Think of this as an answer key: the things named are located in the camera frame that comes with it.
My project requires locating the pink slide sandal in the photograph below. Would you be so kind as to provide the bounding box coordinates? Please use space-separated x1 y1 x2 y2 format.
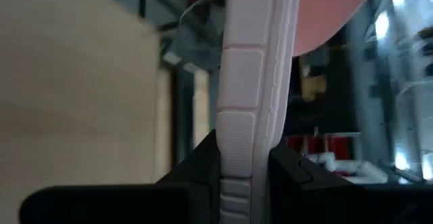
215 0 385 224

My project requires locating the white robot figure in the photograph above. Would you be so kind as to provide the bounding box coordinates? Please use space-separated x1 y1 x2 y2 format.
302 151 389 185

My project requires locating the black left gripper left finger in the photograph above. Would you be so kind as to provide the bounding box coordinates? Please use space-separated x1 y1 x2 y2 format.
19 129 221 224

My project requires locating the red storage bin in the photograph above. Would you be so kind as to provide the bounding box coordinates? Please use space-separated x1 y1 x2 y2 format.
286 132 352 160

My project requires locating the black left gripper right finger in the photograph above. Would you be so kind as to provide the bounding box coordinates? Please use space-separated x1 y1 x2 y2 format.
267 141 433 224

